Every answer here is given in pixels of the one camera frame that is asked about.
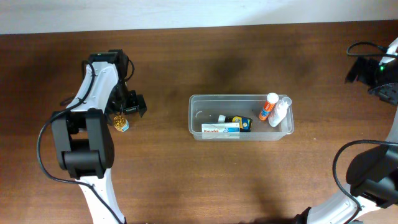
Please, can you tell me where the dark syrup bottle white cap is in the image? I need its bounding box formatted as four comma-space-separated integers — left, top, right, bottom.
218, 114, 252, 132

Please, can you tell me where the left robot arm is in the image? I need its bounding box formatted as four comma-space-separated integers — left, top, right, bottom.
48, 49, 147, 223

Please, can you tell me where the orange tablet tube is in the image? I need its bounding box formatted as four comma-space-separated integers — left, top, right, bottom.
258, 93, 279, 121

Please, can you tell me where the white spray bottle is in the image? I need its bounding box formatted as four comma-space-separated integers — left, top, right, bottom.
268, 96, 292, 128

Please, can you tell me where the gold lid balm jar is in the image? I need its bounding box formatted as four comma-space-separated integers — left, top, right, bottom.
113, 115, 129, 132

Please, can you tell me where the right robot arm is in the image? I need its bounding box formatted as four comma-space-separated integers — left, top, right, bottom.
292, 55, 397, 224

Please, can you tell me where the white Panadol medicine box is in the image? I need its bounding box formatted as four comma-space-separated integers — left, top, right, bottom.
201, 123, 240, 139

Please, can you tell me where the clear plastic container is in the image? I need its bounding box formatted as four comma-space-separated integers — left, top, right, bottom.
188, 94, 294, 141

